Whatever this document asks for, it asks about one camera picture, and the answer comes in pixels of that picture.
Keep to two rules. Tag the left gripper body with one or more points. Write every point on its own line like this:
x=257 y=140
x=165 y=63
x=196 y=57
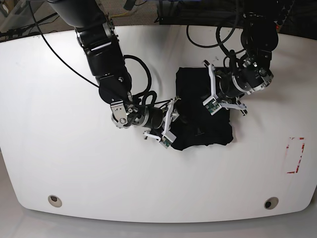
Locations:
x=223 y=89

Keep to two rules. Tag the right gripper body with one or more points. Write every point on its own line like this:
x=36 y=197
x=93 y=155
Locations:
x=157 y=121

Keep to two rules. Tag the black T-shirt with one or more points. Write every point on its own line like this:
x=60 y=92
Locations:
x=195 y=125

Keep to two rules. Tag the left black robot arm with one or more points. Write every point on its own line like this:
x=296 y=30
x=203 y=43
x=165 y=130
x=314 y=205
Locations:
x=251 y=72

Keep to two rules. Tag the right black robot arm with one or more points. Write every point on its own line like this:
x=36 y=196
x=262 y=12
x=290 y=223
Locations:
x=96 y=35

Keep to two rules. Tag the red tape rectangle marking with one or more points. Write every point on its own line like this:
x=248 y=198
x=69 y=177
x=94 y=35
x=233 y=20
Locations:
x=293 y=154

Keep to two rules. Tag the white power strip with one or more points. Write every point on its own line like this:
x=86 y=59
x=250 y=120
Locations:
x=284 y=7

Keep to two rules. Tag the right table grommet hole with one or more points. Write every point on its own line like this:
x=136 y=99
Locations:
x=271 y=203

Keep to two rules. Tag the table grommet hole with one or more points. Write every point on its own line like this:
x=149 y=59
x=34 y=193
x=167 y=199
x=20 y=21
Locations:
x=54 y=201
x=271 y=203

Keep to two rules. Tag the left table grommet hole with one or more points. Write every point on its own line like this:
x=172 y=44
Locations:
x=54 y=201

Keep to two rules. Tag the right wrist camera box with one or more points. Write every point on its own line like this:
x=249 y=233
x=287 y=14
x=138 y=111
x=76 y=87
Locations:
x=167 y=139

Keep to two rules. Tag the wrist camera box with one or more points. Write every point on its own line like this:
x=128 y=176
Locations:
x=167 y=139
x=212 y=105

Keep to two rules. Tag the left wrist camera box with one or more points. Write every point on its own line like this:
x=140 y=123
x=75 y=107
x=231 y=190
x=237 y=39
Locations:
x=212 y=105

